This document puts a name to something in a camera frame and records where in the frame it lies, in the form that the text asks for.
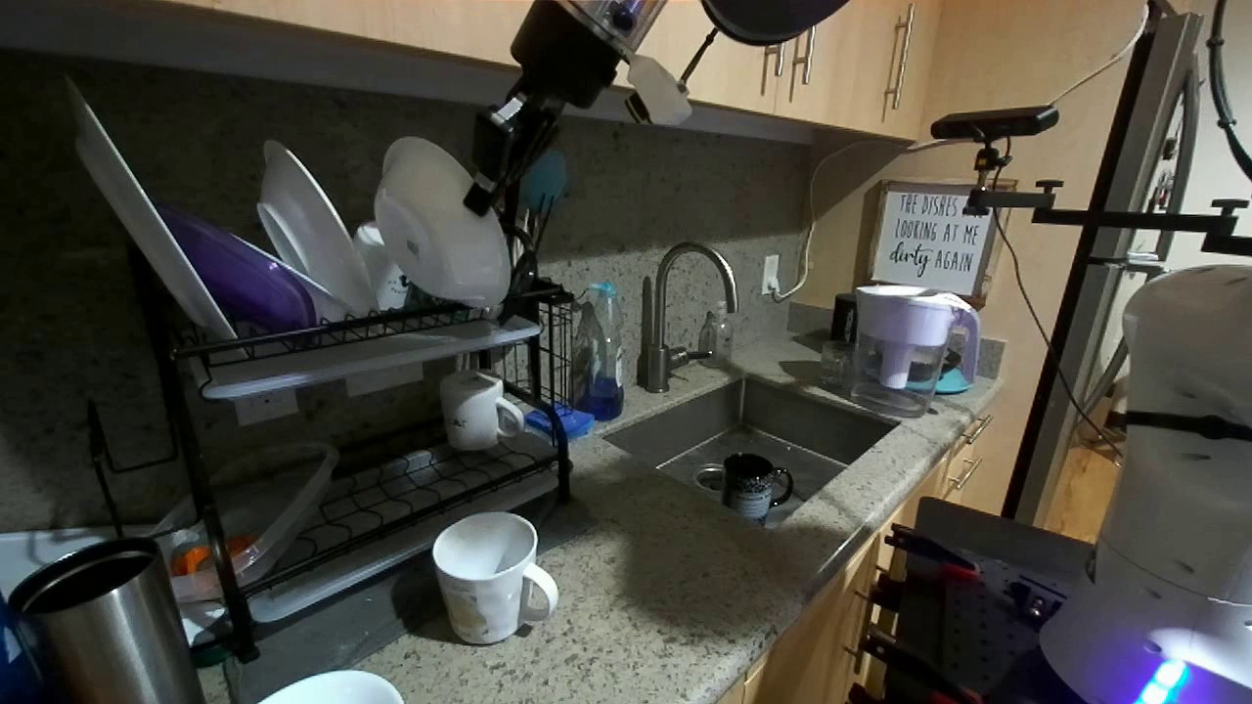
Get small orange item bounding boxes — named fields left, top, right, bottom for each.
left=173, top=532, right=256, bottom=578

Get wide white bowl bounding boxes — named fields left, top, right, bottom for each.
left=370, top=134, right=515, bottom=316

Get black hanging cables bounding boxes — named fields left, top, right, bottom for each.
left=1202, top=0, right=1252, bottom=190

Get metal stand pole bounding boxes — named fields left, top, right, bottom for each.
left=999, top=10, right=1209, bottom=530

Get black stereo camera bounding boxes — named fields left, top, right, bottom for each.
left=928, top=102, right=1065, bottom=147

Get small clear bottle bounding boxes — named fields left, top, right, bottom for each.
left=701, top=299, right=740, bottom=373

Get blue sponge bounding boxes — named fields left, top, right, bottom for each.
left=524, top=402, right=598, bottom=443

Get small black object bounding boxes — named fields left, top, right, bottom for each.
left=828, top=289, right=863, bottom=354

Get large white flat board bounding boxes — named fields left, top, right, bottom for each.
left=63, top=80, right=243, bottom=345

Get stainless steel tumbler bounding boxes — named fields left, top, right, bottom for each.
left=3, top=535, right=206, bottom=704

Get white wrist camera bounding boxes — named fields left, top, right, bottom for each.
left=622, top=53, right=701, bottom=134

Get white power cable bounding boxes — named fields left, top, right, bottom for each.
left=778, top=141, right=836, bottom=307

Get wooden lower cabinet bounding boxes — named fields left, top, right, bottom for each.
left=716, top=414, right=1008, bottom=704

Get teal spatula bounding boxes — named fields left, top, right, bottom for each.
left=521, top=147, right=571, bottom=299

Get wooden upper cabinets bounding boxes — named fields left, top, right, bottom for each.
left=166, top=0, right=948, bottom=149

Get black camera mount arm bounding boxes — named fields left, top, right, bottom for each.
left=957, top=139, right=1252, bottom=263

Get white water filter pitcher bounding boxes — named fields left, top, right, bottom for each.
left=847, top=281, right=986, bottom=397

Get clear blue dish soap bottle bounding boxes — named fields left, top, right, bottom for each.
left=571, top=278, right=643, bottom=426

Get clear plastic container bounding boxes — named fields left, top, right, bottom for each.
left=148, top=439, right=345, bottom=594

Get teal cloth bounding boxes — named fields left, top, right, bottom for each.
left=912, top=364, right=979, bottom=400

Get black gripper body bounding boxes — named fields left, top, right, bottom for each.
left=469, top=0, right=616, bottom=177

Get white mug black print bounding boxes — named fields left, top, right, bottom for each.
left=350, top=220, right=409, bottom=316

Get purple plate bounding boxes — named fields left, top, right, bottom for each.
left=159, top=209, right=322, bottom=336

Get black two-tier dish rack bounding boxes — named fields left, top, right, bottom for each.
left=122, top=238, right=586, bottom=662

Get framed text sign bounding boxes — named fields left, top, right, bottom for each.
left=863, top=180, right=1001, bottom=300

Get black mesh utensil holder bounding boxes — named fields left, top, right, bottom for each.
left=513, top=287, right=586, bottom=410

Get steel faucet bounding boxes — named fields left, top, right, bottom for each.
left=633, top=238, right=743, bottom=400

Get stainless steel sink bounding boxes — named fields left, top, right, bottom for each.
left=602, top=373, right=907, bottom=535

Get small white bowl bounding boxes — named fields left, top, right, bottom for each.
left=253, top=669, right=406, bottom=704

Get black tool panel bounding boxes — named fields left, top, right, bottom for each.
left=839, top=492, right=1103, bottom=704

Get small white plate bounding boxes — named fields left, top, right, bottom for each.
left=253, top=201, right=361, bottom=325

